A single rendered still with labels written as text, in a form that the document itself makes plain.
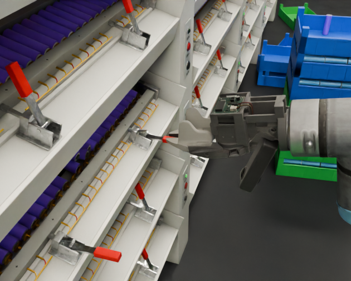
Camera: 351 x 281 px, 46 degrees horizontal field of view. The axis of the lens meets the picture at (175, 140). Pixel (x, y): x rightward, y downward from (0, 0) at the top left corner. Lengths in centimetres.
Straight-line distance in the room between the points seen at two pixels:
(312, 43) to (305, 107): 69
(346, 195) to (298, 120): 15
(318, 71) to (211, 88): 33
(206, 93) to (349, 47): 44
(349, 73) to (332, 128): 76
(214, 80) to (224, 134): 74
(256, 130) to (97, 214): 28
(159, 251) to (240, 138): 51
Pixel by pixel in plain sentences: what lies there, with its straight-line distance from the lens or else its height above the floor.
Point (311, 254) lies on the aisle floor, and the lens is 135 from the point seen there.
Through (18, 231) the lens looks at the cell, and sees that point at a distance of 60.
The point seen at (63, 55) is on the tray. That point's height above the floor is 77.
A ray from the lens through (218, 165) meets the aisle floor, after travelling 159.
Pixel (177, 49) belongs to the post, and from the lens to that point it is 84.
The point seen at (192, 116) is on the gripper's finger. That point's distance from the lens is 73.
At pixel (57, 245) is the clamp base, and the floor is 57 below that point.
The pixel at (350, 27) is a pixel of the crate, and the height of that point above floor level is 50.
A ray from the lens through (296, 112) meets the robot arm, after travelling 64.
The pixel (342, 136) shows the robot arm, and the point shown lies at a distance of 63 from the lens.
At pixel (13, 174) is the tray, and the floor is 74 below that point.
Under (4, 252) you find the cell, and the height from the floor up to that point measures 58.
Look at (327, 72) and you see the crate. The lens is 137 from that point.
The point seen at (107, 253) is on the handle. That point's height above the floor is 57.
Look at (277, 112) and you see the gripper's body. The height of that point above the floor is 67.
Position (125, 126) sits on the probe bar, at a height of 58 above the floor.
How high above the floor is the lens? 100
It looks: 36 degrees down
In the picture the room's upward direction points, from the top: straight up
